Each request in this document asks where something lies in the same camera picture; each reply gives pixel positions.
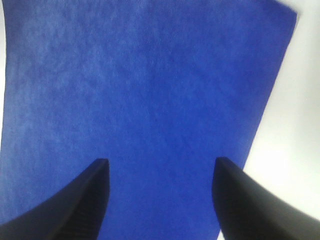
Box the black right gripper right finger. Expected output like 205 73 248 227
212 157 320 240

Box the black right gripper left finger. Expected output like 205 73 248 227
0 158 110 240

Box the blue microfiber towel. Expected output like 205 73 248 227
0 0 297 240

